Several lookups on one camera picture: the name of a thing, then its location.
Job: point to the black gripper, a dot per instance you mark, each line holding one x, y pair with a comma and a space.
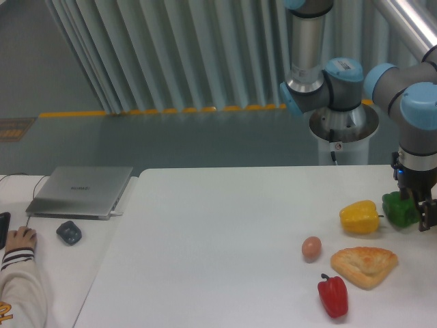
416, 176

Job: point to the triangular golden bread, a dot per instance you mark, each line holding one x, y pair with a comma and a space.
365, 267

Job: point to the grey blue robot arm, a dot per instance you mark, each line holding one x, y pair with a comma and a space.
332, 93

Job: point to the cream sleeve forearm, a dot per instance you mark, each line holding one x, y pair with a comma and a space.
23, 301

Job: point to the person's hand on mouse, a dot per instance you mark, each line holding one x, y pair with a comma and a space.
22, 238

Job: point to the green bell pepper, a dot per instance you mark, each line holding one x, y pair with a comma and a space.
401, 213

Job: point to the yellow bell pepper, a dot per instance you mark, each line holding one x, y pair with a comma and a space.
360, 217

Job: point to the brown egg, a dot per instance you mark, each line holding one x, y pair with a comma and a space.
311, 247

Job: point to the red bell pepper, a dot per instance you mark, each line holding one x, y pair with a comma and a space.
333, 295

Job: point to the silver closed laptop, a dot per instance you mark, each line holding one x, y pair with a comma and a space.
81, 192

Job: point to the dark grey small tray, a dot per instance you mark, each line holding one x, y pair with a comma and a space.
69, 232

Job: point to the brown floor sign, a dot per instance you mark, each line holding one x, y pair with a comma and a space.
13, 129

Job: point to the black keyboard edge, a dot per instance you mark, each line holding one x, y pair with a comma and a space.
4, 228

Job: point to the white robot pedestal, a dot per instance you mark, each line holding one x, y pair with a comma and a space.
343, 137

